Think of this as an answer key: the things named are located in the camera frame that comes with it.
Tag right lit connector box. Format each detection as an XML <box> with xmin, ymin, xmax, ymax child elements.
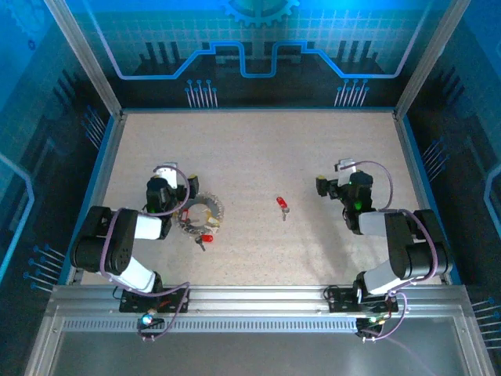
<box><xmin>355</xmin><ymin>315</ymin><xmax>388</xmax><ymax>330</ymax></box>

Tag lit connector box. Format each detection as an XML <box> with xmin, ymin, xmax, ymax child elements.
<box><xmin>355</xmin><ymin>315</ymin><xmax>388</xmax><ymax>330</ymax></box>
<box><xmin>136</xmin><ymin>311</ymin><xmax>165</xmax><ymax>330</ymax></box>

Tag left lit connector box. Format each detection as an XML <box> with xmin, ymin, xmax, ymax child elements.
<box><xmin>136</xmin><ymin>311</ymin><xmax>165</xmax><ymax>330</ymax></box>

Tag grey metal panel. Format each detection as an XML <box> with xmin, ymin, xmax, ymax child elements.
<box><xmin>27</xmin><ymin>315</ymin><xmax>496</xmax><ymax>376</ymax></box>

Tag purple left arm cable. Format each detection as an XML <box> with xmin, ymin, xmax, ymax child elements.
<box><xmin>99</xmin><ymin>164</ymin><xmax>192</xmax><ymax>283</ymax></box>

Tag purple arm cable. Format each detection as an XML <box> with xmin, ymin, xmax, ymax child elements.
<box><xmin>340</xmin><ymin>160</ymin><xmax>439</xmax><ymax>295</ymax></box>
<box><xmin>99</xmin><ymin>164</ymin><xmax>192</xmax><ymax>283</ymax></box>

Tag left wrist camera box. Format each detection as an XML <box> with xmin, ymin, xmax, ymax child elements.
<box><xmin>161</xmin><ymin>161</ymin><xmax>180</xmax><ymax>190</ymax></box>

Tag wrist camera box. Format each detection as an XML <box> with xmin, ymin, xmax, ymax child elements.
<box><xmin>161</xmin><ymin>161</ymin><xmax>180</xmax><ymax>190</ymax></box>
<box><xmin>335</xmin><ymin>158</ymin><xmax>359</xmax><ymax>176</ymax></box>

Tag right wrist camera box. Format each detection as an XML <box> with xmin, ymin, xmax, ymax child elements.
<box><xmin>335</xmin><ymin>158</ymin><xmax>359</xmax><ymax>176</ymax></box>

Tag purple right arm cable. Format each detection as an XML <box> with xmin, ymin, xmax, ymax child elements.
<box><xmin>340</xmin><ymin>160</ymin><xmax>439</xmax><ymax>295</ymax></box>

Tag aluminium side rail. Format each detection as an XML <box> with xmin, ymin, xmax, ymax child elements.
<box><xmin>64</xmin><ymin>111</ymin><xmax>127</xmax><ymax>286</ymax></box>
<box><xmin>392</xmin><ymin>110</ymin><xmax>451</xmax><ymax>286</ymax></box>

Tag aluminium back rail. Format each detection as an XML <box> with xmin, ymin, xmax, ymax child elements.
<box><xmin>121</xmin><ymin>106</ymin><xmax>398</xmax><ymax>115</ymax></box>

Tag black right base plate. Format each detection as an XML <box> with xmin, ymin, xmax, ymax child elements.
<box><xmin>324</xmin><ymin>285</ymin><xmax>400</xmax><ymax>314</ymax></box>

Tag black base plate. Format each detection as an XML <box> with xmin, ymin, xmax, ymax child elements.
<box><xmin>324</xmin><ymin>285</ymin><xmax>400</xmax><ymax>314</ymax></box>
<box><xmin>119</xmin><ymin>287</ymin><xmax>191</xmax><ymax>314</ymax></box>

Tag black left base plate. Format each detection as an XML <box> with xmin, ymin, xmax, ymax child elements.
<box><xmin>119</xmin><ymin>287</ymin><xmax>191</xmax><ymax>314</ymax></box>

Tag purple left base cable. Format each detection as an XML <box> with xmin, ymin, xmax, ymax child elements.
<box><xmin>136</xmin><ymin>282</ymin><xmax>192</xmax><ymax>342</ymax></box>

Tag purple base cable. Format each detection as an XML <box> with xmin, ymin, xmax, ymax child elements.
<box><xmin>136</xmin><ymin>282</ymin><xmax>192</xmax><ymax>342</ymax></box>
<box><xmin>359</xmin><ymin>291</ymin><xmax>410</xmax><ymax>345</ymax></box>

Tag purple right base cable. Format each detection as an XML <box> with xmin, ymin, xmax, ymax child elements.
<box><xmin>359</xmin><ymin>291</ymin><xmax>410</xmax><ymax>345</ymax></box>

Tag wide aluminium base rail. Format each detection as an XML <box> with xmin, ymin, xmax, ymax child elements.
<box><xmin>45</xmin><ymin>284</ymin><xmax>470</xmax><ymax>319</ymax></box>

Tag slotted grey cable duct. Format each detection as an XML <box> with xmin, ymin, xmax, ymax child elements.
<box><xmin>62</xmin><ymin>319</ymin><xmax>359</xmax><ymax>334</ymax></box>

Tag aluminium frame post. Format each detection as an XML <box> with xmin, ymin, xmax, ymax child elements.
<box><xmin>394</xmin><ymin>0</ymin><xmax>471</xmax><ymax>118</ymax></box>
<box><xmin>42</xmin><ymin>0</ymin><xmax>126</xmax><ymax>118</ymax></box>

